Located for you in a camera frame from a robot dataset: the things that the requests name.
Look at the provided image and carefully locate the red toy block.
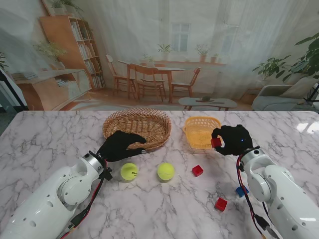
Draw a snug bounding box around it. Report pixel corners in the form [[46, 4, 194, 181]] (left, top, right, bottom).
[[215, 197, 228, 212], [210, 137, 223, 149], [191, 164, 204, 177]]

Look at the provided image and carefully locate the plain yellow tennis ball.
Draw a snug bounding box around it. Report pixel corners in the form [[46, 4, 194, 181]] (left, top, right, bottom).
[[157, 162, 175, 182]]

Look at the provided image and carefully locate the black tripod stand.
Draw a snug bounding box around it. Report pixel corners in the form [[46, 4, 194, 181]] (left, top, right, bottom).
[[304, 83, 319, 103]]

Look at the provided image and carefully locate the blue toy block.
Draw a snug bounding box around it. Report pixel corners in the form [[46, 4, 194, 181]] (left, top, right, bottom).
[[235, 185, 250, 198]]

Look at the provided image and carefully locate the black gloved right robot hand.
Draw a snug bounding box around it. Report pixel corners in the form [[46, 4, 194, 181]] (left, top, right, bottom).
[[211, 124, 254, 157]]

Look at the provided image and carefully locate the printed room scene backdrop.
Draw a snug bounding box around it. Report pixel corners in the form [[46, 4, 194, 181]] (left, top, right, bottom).
[[0, 0, 319, 112]]

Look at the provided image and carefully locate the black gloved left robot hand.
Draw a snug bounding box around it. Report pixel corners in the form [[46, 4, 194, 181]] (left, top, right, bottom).
[[98, 130, 147, 162]]

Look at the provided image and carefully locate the red black right arm cable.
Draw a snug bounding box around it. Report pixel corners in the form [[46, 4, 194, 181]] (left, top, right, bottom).
[[236, 155, 279, 239]]

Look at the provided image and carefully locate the yellow plastic mesh basket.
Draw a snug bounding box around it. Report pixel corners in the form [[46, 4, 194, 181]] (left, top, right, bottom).
[[182, 116, 222, 150]]

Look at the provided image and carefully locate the red black arm cable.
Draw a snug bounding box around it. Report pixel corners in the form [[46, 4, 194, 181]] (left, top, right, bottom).
[[56, 159, 113, 239], [236, 155, 279, 239]]

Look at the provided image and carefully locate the yellow tennis ball black logo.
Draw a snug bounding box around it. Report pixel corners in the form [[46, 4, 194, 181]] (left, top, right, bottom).
[[120, 163, 139, 184]]

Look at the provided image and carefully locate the red black left arm cable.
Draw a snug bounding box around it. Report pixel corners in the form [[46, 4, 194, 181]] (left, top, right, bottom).
[[56, 159, 113, 239]]

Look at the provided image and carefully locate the black metal frame post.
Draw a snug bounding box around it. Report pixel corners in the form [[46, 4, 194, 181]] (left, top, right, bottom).
[[0, 68, 27, 110]]

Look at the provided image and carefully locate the woven wicker oval basket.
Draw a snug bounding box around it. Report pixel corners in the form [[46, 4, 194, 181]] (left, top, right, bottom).
[[103, 108, 172, 151]]

